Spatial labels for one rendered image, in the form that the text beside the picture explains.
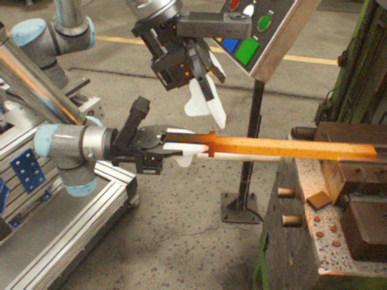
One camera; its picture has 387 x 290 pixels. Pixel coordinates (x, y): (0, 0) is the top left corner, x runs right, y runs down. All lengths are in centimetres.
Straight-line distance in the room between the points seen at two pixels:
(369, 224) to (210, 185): 136
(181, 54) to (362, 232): 42
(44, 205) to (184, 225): 71
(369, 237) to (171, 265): 114
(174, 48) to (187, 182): 144
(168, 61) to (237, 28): 12
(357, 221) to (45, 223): 134
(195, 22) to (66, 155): 39
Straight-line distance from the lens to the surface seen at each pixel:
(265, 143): 64
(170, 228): 170
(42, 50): 120
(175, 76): 51
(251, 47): 99
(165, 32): 50
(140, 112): 59
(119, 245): 168
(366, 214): 62
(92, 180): 77
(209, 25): 47
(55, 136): 69
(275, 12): 99
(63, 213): 162
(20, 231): 164
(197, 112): 50
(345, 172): 66
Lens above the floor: 143
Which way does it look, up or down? 42 degrees down
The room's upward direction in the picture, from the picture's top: straight up
